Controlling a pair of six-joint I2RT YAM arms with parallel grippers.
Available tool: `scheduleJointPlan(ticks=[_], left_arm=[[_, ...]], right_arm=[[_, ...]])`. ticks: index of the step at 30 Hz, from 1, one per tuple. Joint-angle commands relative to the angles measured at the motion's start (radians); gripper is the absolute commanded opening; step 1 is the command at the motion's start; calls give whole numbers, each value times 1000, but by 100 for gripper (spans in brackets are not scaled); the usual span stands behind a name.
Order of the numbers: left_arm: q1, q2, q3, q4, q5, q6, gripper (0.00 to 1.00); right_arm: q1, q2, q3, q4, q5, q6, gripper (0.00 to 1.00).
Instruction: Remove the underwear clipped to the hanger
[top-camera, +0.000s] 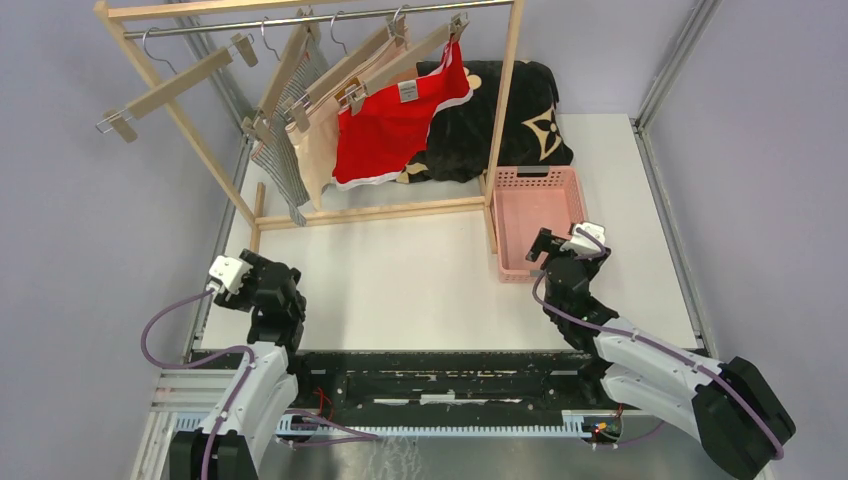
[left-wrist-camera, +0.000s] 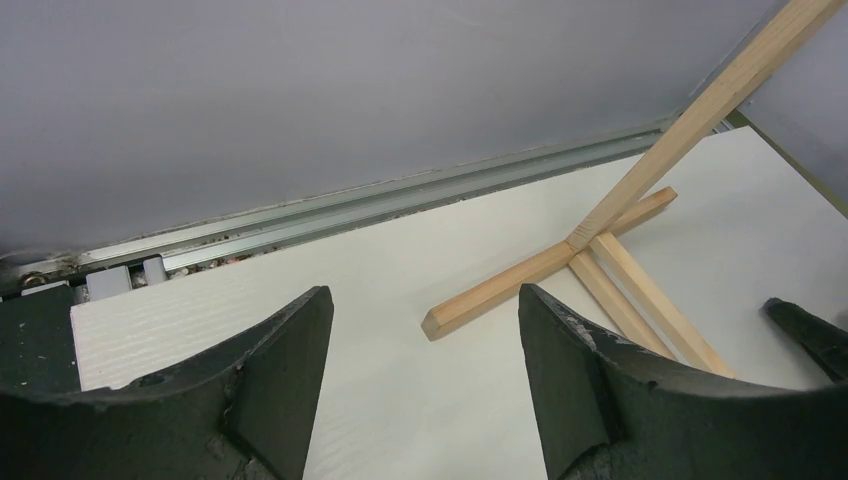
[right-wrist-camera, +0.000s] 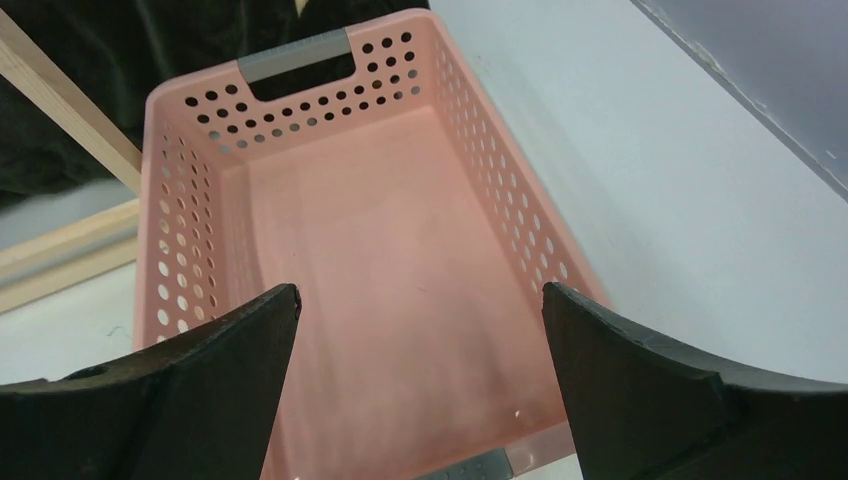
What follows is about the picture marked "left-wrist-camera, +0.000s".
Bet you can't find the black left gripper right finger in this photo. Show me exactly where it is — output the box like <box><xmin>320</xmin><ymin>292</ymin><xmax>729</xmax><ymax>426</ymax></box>
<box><xmin>518</xmin><ymin>284</ymin><xmax>847</xmax><ymax>479</ymax></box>

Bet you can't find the wooden clothes rack frame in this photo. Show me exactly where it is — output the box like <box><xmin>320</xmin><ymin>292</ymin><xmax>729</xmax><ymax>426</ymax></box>
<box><xmin>421</xmin><ymin>0</ymin><xmax>845</xmax><ymax>378</ymax></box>

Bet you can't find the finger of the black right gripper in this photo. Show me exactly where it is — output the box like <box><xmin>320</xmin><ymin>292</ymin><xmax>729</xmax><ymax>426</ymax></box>
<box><xmin>761</xmin><ymin>298</ymin><xmax>847</xmax><ymax>383</ymax></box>

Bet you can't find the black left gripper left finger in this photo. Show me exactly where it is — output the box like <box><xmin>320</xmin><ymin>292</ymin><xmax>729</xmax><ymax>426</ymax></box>
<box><xmin>1</xmin><ymin>286</ymin><xmax>334</xmax><ymax>479</ymax></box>

